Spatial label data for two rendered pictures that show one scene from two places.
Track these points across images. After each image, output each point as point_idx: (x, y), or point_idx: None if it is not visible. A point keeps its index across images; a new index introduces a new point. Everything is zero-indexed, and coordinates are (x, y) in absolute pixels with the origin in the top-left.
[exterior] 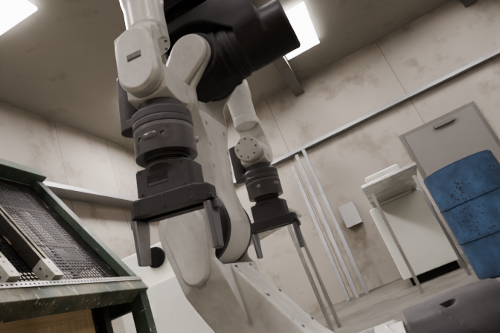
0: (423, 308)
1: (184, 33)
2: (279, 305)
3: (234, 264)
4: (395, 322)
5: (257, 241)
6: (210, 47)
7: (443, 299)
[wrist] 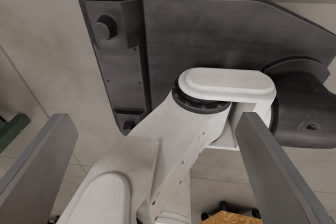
0: (281, 144)
1: None
2: (187, 172)
3: (154, 220)
4: (269, 108)
5: (35, 201)
6: None
7: (297, 146)
